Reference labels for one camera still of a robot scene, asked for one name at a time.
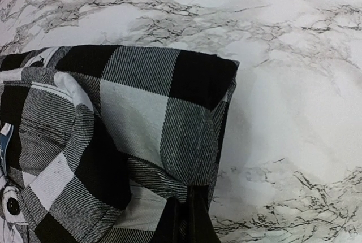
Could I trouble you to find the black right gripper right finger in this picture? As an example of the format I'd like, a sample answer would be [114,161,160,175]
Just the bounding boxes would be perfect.
[188,186,220,243]

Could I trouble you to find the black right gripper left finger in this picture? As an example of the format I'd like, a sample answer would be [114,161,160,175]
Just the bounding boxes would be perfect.
[152,197,188,243]

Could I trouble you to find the black white checked shirt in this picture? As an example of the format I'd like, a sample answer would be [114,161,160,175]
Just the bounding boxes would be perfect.
[1,45,239,242]

